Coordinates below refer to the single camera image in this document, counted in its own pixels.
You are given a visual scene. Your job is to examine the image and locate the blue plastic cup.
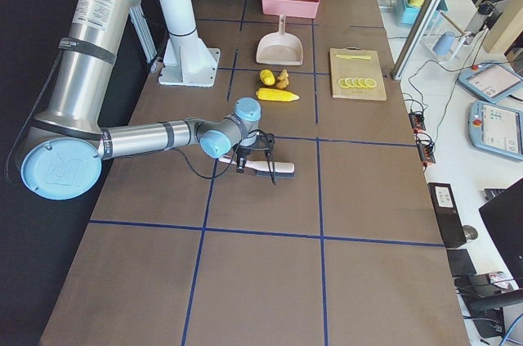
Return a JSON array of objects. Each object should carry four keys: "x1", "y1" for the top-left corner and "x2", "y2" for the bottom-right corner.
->
[{"x1": 432, "y1": 31, "x2": 455, "y2": 57}]

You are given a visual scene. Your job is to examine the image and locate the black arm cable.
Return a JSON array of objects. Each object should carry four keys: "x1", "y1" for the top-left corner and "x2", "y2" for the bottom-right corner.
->
[{"x1": 175, "y1": 129, "x2": 277, "y2": 186}]

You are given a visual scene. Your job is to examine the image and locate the aluminium frame post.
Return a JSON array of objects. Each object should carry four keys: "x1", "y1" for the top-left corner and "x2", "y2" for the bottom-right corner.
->
[{"x1": 391, "y1": 0, "x2": 440, "y2": 81}]

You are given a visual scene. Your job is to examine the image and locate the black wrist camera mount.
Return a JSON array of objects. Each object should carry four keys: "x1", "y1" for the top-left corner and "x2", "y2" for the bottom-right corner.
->
[{"x1": 255, "y1": 130, "x2": 275, "y2": 158}]

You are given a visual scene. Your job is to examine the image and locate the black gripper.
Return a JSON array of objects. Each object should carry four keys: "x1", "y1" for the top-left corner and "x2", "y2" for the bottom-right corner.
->
[{"x1": 235, "y1": 143, "x2": 262, "y2": 173}]

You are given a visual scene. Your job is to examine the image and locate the yellow toy potato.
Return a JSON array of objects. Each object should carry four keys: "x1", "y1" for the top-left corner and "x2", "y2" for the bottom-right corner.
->
[{"x1": 259, "y1": 69, "x2": 275, "y2": 86}]

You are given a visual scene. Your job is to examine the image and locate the blue teach pendant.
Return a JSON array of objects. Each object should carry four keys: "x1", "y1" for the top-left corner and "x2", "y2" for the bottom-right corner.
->
[
  {"x1": 468, "y1": 101, "x2": 522, "y2": 161},
  {"x1": 458, "y1": 62, "x2": 522, "y2": 103}
]

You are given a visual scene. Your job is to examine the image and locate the white hand brush black bristles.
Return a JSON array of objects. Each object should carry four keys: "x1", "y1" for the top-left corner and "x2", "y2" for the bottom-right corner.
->
[{"x1": 218, "y1": 155, "x2": 295, "y2": 178}]

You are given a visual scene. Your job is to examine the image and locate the wooden cutting board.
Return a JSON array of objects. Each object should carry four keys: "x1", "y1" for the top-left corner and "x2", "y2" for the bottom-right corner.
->
[{"x1": 329, "y1": 48, "x2": 387, "y2": 101}]

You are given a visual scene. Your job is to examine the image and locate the near blue teach pendant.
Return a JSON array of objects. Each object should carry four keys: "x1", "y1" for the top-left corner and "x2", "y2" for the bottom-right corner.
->
[{"x1": 468, "y1": 101, "x2": 522, "y2": 161}]

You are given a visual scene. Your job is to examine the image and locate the yellow toy corn cob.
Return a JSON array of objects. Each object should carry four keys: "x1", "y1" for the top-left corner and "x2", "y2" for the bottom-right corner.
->
[{"x1": 256, "y1": 88, "x2": 300, "y2": 102}]

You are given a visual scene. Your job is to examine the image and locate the orange black connector block near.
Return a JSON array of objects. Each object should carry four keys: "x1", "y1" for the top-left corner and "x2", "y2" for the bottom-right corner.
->
[{"x1": 415, "y1": 136, "x2": 436, "y2": 166}]

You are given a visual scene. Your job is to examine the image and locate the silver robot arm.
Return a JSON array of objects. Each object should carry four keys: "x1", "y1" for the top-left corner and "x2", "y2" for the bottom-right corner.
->
[{"x1": 19, "y1": 0, "x2": 261, "y2": 200}]

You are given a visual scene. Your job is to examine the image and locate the far blue teach pendant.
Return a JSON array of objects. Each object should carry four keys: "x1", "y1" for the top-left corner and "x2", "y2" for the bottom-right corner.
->
[{"x1": 458, "y1": 62, "x2": 522, "y2": 103}]

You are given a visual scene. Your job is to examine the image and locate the orange black connector block far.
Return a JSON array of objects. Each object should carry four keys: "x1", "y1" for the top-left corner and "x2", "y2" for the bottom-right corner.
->
[{"x1": 409, "y1": 111, "x2": 426, "y2": 133}]

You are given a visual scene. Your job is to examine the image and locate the beige plastic dustpan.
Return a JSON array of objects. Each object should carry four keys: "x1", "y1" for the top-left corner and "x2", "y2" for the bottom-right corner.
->
[{"x1": 256, "y1": 14, "x2": 303, "y2": 66}]

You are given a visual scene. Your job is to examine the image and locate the white central mounting post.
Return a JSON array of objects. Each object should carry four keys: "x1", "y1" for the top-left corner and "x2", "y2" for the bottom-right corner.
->
[{"x1": 159, "y1": 0, "x2": 221, "y2": 88}]

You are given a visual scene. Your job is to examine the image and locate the black rectangular box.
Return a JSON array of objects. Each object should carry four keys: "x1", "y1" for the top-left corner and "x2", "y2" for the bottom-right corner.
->
[{"x1": 427, "y1": 182, "x2": 466, "y2": 249}]

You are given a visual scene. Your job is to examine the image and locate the brown toy ginger root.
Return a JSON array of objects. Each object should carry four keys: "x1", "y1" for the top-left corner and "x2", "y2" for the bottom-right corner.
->
[{"x1": 275, "y1": 69, "x2": 289, "y2": 90}]

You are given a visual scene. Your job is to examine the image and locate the black monitor corner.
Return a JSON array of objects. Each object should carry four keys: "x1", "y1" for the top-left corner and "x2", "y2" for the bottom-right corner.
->
[{"x1": 479, "y1": 179, "x2": 523, "y2": 277}]

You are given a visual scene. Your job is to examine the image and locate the orange black connector block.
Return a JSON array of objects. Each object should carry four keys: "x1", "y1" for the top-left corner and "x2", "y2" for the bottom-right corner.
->
[
  {"x1": 415, "y1": 136, "x2": 436, "y2": 166},
  {"x1": 409, "y1": 111, "x2": 426, "y2": 133}
]

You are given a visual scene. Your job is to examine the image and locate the clear rack with wooden dowel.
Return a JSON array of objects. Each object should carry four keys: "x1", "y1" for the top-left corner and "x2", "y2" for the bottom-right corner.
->
[{"x1": 422, "y1": 11, "x2": 474, "y2": 62}]

